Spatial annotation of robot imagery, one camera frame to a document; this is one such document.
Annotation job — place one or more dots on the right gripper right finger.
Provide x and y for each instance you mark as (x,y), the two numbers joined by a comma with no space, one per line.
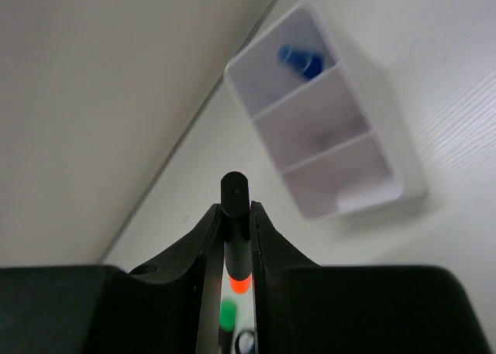
(302,307)

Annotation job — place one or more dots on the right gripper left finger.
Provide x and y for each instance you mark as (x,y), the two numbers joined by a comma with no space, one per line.
(169,304)

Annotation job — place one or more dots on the orange highlighter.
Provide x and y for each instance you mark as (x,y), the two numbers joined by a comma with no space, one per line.
(235,202)

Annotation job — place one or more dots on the blue cap spray bottle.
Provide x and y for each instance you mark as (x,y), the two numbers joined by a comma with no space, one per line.
(305,63)

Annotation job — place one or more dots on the green highlighter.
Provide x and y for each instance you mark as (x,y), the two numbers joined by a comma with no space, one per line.
(227,315)

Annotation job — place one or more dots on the white divided container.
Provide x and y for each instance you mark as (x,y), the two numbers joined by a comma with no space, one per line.
(338,141)

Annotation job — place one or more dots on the black handled scissors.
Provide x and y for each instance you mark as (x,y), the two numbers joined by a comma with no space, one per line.
(245,342)

